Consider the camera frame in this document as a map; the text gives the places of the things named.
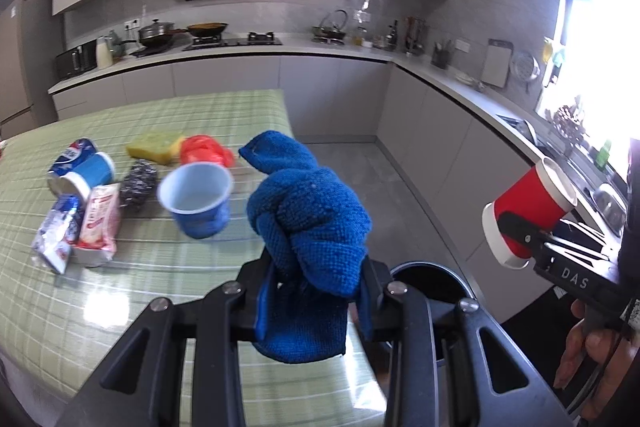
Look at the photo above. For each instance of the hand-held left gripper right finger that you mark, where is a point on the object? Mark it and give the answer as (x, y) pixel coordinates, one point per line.
(364, 314)

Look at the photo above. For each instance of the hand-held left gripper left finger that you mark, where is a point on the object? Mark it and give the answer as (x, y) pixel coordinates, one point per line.
(263, 307)

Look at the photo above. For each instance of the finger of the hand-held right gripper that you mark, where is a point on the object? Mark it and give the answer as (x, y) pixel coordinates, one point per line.
(517, 227)
(580, 232)

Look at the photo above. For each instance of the red paper cup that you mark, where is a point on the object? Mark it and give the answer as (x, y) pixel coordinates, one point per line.
(530, 202)

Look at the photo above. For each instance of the dark round trash bin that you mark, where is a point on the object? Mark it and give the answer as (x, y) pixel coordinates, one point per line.
(425, 274)

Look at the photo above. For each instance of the blue microfibre cloth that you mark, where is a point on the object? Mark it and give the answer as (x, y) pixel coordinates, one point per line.
(310, 217)

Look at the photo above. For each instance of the red plastic bag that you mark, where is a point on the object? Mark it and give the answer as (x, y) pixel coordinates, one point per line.
(205, 151)

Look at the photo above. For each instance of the pink and white packet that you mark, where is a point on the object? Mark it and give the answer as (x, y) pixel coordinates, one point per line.
(97, 227)

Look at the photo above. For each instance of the blue drink can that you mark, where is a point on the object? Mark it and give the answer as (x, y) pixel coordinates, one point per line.
(70, 154)

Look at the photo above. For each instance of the person's right hand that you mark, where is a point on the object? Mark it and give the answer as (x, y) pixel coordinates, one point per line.
(575, 357)

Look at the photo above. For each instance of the green bottle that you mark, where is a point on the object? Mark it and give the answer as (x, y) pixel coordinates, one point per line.
(603, 156)

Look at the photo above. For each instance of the kitchen sink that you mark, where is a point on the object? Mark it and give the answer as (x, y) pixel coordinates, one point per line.
(520, 127)

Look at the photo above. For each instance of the blue plastic cup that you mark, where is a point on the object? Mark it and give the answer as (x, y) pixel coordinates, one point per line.
(197, 202)

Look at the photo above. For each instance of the round metal strainer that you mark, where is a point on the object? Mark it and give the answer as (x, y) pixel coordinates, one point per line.
(525, 67)

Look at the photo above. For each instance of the grey cutting board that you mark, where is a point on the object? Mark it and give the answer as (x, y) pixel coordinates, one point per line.
(496, 64)

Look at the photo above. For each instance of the steel wool scrubber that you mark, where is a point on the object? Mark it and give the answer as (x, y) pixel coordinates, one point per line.
(138, 184)

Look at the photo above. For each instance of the bright window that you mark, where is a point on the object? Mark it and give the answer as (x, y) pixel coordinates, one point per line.
(600, 47)

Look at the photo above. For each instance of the black utensil holder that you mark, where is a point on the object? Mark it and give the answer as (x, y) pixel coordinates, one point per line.
(440, 57)

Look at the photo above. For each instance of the yellow sponge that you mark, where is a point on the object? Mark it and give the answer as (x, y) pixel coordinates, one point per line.
(152, 147)

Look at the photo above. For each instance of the green checked tablecloth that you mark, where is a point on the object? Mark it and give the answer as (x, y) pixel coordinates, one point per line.
(200, 117)

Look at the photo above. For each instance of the countertop storage rack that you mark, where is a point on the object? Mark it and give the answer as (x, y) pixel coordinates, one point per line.
(416, 38)

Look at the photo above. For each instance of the blue paper cup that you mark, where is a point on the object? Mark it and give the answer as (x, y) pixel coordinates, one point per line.
(96, 169)

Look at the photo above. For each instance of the grey lower cabinets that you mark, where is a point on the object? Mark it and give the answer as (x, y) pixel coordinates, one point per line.
(330, 97)

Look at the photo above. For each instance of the blue and white packet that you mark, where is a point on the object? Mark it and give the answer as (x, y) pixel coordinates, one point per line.
(55, 234)

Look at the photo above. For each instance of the dark glass bottle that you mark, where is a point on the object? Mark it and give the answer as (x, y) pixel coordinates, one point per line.
(393, 36)

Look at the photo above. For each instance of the black gas stove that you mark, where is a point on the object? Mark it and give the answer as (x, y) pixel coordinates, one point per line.
(235, 42)

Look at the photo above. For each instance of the black wok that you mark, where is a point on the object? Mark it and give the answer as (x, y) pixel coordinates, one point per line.
(207, 28)

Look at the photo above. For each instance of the pot with glass lid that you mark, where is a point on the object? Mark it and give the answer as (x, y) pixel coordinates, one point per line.
(156, 33)

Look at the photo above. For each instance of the white jug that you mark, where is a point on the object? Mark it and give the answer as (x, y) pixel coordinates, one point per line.
(104, 54)

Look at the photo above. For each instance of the green kettle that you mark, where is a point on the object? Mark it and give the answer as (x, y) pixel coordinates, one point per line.
(116, 46)

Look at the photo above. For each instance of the black microwave oven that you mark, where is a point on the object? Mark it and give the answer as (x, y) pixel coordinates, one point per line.
(75, 59)

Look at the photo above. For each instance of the beige refrigerator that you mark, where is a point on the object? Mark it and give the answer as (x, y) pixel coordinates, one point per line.
(25, 67)

